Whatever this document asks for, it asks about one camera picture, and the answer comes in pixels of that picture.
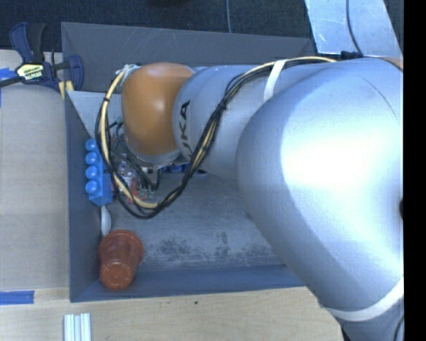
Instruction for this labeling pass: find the red-brown plastic goblet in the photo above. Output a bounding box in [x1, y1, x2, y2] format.
[97, 229, 145, 291]

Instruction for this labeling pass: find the blue studded toy brick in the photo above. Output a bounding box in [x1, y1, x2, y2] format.
[83, 137, 114, 207]

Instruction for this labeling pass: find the white plastic spoon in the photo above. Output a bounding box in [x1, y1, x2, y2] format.
[99, 205, 113, 237]

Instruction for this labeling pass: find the pale wood board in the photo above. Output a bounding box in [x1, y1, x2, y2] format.
[0, 83, 72, 293]

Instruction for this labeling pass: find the grey metal bin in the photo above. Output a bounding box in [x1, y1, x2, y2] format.
[60, 21, 319, 303]

